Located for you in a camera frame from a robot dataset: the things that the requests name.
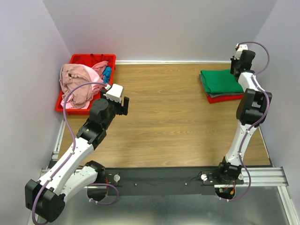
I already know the folded red t shirt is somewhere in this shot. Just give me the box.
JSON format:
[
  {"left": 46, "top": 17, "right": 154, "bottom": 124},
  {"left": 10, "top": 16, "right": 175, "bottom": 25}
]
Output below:
[{"left": 207, "top": 94, "right": 244, "bottom": 104}]

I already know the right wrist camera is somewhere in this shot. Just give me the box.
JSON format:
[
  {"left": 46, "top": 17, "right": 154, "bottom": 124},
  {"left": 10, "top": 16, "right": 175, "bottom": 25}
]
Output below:
[{"left": 234, "top": 44, "right": 248, "bottom": 60}]

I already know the dusty pink shirt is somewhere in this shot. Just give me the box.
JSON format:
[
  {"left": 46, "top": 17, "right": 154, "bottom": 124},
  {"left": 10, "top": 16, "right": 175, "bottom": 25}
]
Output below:
[{"left": 59, "top": 63, "right": 94, "bottom": 105}]

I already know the aluminium table frame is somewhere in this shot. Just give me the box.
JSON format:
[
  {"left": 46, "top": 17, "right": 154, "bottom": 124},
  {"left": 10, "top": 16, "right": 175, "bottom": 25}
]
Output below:
[{"left": 27, "top": 60, "right": 300, "bottom": 225}]

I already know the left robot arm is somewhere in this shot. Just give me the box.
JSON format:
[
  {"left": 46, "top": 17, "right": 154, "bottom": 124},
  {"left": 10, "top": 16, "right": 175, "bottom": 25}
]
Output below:
[{"left": 25, "top": 96, "right": 129, "bottom": 225}]

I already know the light pink shirt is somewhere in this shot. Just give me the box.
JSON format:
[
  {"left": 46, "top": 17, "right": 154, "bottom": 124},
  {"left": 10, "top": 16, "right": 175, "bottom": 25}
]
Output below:
[{"left": 60, "top": 65, "right": 105, "bottom": 110}]

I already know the blue shirt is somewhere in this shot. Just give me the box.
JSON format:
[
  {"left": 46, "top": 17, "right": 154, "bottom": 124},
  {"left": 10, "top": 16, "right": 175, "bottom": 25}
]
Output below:
[{"left": 102, "top": 67, "right": 112, "bottom": 84}]

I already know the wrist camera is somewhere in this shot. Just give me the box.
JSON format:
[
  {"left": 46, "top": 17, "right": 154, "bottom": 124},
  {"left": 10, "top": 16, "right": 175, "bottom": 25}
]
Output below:
[
  {"left": 234, "top": 44, "right": 248, "bottom": 60},
  {"left": 105, "top": 84, "right": 124, "bottom": 103}
]

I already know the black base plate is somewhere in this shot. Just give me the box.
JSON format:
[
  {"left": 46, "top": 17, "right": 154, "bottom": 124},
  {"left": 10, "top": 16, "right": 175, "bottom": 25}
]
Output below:
[{"left": 86, "top": 165, "right": 244, "bottom": 197}]

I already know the green t shirt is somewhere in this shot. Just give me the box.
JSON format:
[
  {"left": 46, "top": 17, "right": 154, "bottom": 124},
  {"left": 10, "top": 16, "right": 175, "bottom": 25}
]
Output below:
[{"left": 200, "top": 69, "right": 244, "bottom": 94}]

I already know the red plastic bin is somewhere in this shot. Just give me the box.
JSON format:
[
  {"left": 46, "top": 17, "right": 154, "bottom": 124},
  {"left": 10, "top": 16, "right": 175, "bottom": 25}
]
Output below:
[{"left": 55, "top": 54, "right": 116, "bottom": 115}]

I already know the folded grey t shirt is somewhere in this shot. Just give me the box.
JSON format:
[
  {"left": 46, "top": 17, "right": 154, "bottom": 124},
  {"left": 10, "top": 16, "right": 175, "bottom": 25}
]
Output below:
[{"left": 199, "top": 74, "right": 241, "bottom": 98}]

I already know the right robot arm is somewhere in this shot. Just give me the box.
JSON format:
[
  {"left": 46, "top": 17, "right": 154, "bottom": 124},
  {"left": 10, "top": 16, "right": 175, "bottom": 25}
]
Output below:
[{"left": 215, "top": 45, "right": 272, "bottom": 184}]

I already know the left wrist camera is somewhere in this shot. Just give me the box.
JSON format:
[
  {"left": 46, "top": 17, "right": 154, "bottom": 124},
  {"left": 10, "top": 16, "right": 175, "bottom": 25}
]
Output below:
[{"left": 105, "top": 84, "right": 124, "bottom": 103}]

